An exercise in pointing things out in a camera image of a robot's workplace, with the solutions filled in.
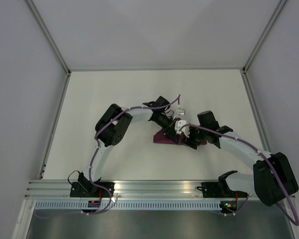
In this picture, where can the right aluminium frame post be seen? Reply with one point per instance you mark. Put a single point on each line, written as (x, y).
(265, 33)

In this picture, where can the aluminium mounting rail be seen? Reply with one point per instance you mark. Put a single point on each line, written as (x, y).
(123, 189)

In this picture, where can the purple cloth napkin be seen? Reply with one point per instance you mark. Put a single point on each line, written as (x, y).
(161, 138)

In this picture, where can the left aluminium frame post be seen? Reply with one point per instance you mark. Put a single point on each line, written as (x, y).
(47, 35)

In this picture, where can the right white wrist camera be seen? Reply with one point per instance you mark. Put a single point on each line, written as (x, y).
(182, 127)

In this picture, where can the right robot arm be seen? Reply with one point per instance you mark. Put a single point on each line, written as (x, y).
(272, 178)

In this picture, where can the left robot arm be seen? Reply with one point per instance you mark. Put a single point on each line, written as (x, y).
(112, 127)

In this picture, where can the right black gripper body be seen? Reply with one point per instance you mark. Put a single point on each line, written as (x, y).
(197, 135)

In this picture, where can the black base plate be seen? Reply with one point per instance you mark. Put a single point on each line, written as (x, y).
(91, 191)
(217, 190)

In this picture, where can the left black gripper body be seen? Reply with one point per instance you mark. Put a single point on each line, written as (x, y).
(167, 125)

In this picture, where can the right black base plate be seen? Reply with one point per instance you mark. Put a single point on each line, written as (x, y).
(217, 190)

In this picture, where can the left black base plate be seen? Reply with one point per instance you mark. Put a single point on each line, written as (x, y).
(91, 191)

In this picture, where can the aluminium frame post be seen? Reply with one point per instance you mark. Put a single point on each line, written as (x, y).
(47, 35)
(265, 33)

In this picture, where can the slotted white cable duct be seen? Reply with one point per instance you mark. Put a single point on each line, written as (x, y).
(164, 205)

